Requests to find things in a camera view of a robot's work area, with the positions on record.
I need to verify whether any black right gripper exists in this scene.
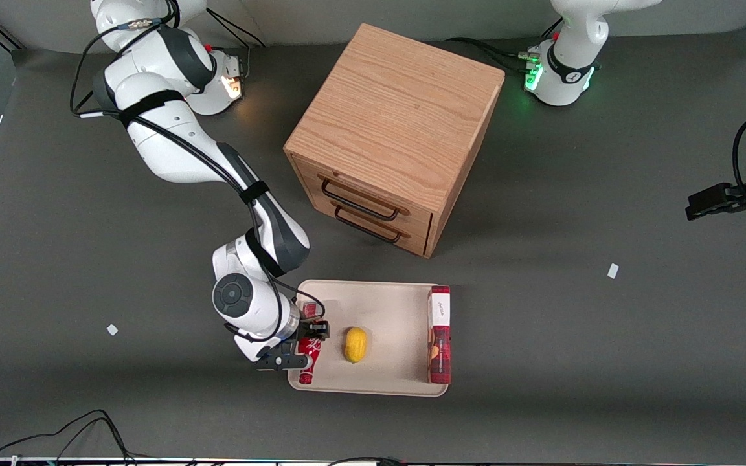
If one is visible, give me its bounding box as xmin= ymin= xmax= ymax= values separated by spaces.
xmin=294 ymin=318 xmax=330 ymax=346

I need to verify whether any red coke bottle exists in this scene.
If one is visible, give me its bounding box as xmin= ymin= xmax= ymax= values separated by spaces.
xmin=297 ymin=302 xmax=323 ymax=385

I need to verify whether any cream rectangular tray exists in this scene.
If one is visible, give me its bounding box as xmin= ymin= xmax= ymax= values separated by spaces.
xmin=288 ymin=279 xmax=450 ymax=397

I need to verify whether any yellow lemon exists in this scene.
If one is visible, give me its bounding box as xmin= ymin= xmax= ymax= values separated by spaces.
xmin=344 ymin=327 xmax=368 ymax=364

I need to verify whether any red snack box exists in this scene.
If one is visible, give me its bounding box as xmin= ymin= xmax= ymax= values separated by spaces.
xmin=427 ymin=285 xmax=452 ymax=385

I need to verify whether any wooden drawer cabinet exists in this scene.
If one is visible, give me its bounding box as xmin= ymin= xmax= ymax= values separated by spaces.
xmin=283 ymin=23 xmax=506 ymax=260

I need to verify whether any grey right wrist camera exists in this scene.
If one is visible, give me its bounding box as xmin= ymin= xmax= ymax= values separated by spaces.
xmin=255 ymin=348 xmax=312 ymax=372

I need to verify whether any black metal drawer handle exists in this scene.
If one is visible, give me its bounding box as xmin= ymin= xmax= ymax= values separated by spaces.
xmin=321 ymin=178 xmax=401 ymax=222
xmin=334 ymin=207 xmax=406 ymax=245

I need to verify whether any black cable along right arm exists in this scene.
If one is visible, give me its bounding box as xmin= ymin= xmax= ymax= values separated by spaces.
xmin=70 ymin=0 xmax=309 ymax=344

